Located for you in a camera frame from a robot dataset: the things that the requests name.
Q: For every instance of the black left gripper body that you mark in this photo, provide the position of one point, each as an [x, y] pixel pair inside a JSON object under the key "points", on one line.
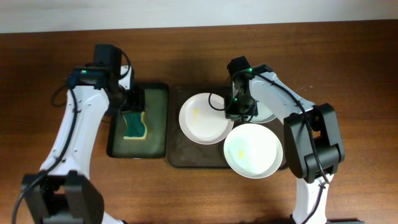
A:
{"points": [[135, 100]]}

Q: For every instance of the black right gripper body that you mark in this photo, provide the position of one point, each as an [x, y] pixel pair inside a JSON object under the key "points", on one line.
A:
{"points": [[240, 107]]}

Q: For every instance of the green and yellow sponge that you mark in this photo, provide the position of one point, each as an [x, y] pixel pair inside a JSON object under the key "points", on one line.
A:
{"points": [[136, 128]]}

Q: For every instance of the pink plate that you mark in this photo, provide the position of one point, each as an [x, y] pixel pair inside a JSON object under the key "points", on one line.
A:
{"points": [[200, 122]]}

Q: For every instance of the cream white plate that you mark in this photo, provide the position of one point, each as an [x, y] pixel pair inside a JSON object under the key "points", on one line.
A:
{"points": [[253, 151]]}

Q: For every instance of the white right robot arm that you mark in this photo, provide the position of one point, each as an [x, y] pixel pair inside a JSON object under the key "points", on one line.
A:
{"points": [[312, 138]]}

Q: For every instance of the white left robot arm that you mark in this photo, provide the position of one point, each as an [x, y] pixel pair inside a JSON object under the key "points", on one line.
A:
{"points": [[61, 192]]}

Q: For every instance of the dark green small tray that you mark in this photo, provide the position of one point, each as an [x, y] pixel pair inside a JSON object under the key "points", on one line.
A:
{"points": [[155, 115]]}

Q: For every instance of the light grey plate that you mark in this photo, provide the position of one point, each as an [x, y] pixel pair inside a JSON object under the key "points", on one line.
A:
{"points": [[264, 114]]}

